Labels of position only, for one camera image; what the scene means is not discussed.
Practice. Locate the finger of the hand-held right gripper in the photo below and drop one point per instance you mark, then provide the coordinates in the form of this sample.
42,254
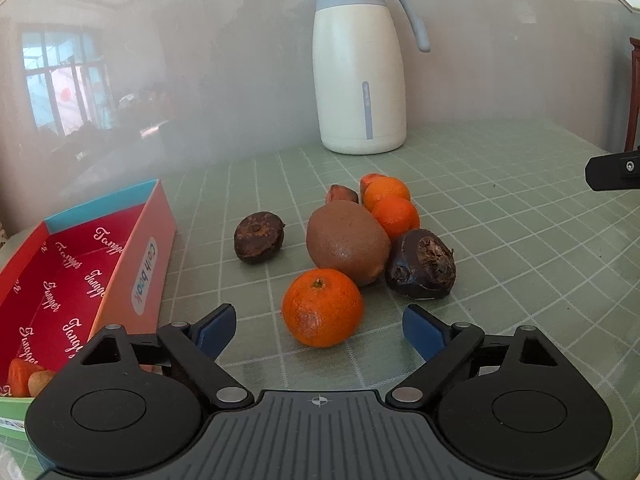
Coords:
612,170

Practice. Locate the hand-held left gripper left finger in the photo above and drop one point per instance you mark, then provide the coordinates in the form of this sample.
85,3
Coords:
217,332

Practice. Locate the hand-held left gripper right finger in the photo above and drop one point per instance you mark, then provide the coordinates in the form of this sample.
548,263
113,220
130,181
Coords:
422,332

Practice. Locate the mandarin orange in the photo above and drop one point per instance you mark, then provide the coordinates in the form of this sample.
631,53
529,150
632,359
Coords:
322,310
397,217
387,190

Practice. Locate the orange red cardboard box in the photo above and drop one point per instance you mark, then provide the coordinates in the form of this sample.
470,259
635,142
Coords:
75,280

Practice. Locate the large dark water chestnut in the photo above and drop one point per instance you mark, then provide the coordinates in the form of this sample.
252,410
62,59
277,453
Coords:
420,265

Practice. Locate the brown wooden chair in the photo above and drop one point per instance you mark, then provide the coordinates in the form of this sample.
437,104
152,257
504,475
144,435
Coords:
633,95

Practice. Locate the small dark water chestnut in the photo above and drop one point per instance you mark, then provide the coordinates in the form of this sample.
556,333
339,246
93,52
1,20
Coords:
259,237

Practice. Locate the brown kiwi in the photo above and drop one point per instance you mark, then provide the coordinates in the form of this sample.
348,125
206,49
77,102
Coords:
345,242

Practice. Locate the green checkered tablecloth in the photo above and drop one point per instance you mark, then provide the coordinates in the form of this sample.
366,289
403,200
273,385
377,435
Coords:
500,240

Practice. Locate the reddish brown chestnut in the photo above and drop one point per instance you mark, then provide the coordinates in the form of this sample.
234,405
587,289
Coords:
341,195

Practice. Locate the small red orange fruit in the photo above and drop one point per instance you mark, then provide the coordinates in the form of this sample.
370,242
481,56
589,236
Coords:
20,377
370,180

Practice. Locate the small tan fruit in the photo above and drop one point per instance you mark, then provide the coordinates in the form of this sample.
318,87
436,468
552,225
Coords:
40,384

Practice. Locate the white thermos jug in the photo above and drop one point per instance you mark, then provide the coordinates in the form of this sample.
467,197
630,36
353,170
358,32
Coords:
360,85

